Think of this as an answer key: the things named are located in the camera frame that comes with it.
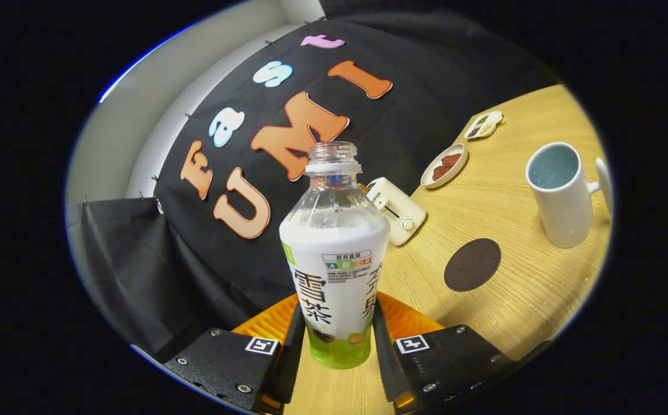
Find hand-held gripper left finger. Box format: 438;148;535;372
164;293;307;415

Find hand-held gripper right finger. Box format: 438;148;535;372
371;291;519;415

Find brown round coaster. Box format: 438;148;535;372
444;238;502;292

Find clear juice bottle white label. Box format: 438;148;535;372
279;141;391;370

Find white cup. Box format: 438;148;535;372
525;142;614;249

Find wooden table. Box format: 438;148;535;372
285;85;614;415

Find white toaster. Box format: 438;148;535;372
358;177;427;247

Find round white plate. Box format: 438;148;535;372
420;144;469;190

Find brown food pieces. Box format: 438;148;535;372
433;153;462;180

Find divided white dish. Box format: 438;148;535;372
464;110;504;140

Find black backdrop cloth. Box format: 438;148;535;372
66;12;559;358

